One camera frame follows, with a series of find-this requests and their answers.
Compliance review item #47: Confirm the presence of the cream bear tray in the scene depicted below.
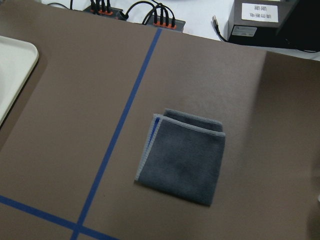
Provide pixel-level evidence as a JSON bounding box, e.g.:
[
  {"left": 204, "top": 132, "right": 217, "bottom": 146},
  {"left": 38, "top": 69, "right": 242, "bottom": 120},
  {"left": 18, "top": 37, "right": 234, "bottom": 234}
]
[{"left": 0, "top": 36, "right": 39, "bottom": 123}]

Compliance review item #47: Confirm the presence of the folded grey cloth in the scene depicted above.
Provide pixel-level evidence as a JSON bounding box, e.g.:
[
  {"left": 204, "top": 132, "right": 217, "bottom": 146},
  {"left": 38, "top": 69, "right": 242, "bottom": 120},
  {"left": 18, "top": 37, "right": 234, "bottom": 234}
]
[{"left": 135, "top": 108, "right": 226, "bottom": 206}]

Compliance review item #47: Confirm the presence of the black power strip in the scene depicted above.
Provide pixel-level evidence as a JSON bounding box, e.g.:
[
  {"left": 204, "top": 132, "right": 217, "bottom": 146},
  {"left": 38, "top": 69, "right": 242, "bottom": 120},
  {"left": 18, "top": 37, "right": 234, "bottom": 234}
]
[{"left": 83, "top": 0, "right": 186, "bottom": 33}]

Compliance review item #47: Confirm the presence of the black box with label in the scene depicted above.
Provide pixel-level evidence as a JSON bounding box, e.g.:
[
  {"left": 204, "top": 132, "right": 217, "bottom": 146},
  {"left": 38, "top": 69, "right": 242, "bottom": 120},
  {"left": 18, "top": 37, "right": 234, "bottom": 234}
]
[{"left": 227, "top": 0, "right": 320, "bottom": 52}]

